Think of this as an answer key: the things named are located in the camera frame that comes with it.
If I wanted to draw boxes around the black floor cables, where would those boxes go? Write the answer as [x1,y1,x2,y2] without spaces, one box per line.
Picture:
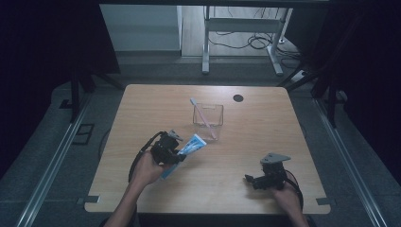
[208,7,302,61]

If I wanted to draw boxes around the metal floor rail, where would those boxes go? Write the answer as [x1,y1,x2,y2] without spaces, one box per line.
[14,93,93,227]
[313,97,390,227]

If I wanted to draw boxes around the person's left hand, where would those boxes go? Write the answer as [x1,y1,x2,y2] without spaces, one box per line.
[130,149,174,187]

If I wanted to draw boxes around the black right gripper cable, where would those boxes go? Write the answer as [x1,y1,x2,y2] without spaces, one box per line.
[284,169,305,212]

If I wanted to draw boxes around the white metal desk frame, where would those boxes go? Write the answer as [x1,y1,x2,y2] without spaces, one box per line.
[201,5,295,77]

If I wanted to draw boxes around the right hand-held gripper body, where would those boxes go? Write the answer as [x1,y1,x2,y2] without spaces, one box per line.
[255,152,292,191]

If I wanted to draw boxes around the clear plastic container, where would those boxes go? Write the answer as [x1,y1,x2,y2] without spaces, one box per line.
[192,102,225,142]

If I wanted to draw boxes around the white and blue toothpaste tube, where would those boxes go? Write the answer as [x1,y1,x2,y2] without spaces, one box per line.
[160,133,208,180]

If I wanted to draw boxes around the person's right hand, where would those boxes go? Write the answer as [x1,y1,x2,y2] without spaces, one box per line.
[271,182,303,212]

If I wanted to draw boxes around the pink toothbrush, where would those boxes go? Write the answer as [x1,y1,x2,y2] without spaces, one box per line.
[189,96,219,140]

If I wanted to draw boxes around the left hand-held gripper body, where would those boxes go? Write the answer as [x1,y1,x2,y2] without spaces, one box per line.
[150,129,185,166]

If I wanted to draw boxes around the black floor frame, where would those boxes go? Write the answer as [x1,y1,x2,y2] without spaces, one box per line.
[71,123,96,147]

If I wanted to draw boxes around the black metal stand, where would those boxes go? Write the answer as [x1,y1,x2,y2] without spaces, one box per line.
[59,67,125,125]
[276,61,348,129]

